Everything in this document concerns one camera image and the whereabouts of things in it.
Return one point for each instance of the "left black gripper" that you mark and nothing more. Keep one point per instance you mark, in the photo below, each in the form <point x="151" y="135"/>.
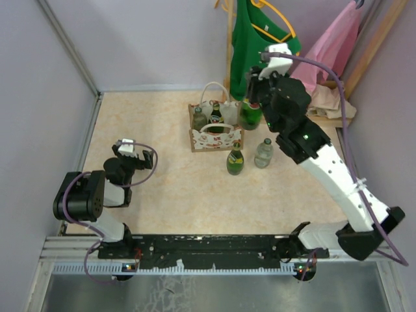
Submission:
<point x="147" y="155"/>

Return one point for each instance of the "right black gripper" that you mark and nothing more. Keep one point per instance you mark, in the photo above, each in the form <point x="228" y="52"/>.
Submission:
<point x="254" y="82"/>

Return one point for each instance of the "dark green red-label bottle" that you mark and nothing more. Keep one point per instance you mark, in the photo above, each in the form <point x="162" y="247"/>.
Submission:
<point x="250" y="115"/>

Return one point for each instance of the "clear glass bottle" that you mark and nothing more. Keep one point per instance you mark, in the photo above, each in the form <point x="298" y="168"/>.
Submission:
<point x="264" y="153"/>

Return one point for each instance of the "green Perrier bottle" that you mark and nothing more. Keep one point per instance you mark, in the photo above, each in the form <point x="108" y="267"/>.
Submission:
<point x="235" y="160"/>

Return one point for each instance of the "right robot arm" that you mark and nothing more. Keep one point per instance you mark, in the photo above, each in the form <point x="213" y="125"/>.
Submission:
<point x="368" y="219"/>

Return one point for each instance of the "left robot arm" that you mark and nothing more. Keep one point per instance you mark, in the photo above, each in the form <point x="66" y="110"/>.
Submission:
<point x="84" y="198"/>

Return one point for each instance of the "dark bottle in bag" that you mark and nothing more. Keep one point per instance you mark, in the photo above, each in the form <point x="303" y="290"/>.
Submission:
<point x="216" y="119"/>

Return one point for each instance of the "patterned canvas tote bag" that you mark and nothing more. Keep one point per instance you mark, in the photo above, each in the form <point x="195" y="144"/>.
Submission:
<point x="201" y="141"/>

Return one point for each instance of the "clear bottle in bag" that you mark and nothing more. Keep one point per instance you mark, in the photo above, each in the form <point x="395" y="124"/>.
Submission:
<point x="199" y="119"/>

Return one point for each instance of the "green tank top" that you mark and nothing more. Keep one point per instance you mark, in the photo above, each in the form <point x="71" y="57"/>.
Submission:
<point x="247" y="43"/>

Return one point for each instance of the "beige crumpled cloth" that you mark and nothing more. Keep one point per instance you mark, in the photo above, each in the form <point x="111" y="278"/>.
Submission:
<point x="325" y="102"/>

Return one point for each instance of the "yellow clothes hanger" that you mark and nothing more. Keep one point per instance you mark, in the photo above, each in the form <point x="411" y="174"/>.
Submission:
<point x="272" y="25"/>

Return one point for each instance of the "pink shirt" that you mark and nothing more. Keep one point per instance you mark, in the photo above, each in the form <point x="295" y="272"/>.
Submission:
<point x="332" y="49"/>

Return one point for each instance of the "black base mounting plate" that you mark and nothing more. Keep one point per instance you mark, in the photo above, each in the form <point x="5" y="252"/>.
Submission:
<point x="204" y="251"/>

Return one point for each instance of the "wooden clothes rack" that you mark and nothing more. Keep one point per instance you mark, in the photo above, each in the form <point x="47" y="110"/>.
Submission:
<point x="363" y="63"/>

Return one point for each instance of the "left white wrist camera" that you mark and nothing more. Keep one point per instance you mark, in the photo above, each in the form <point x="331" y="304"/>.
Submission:
<point x="126" y="147"/>

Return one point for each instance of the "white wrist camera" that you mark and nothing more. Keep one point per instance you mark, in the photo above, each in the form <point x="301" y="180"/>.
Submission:
<point x="275" y="64"/>
<point x="126" y="147"/>

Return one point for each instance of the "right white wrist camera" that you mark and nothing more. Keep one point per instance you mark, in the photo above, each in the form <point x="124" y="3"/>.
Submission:
<point x="275" y="64"/>

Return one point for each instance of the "white cable duct strip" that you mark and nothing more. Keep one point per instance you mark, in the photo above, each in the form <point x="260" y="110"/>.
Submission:
<point x="126" y="269"/>

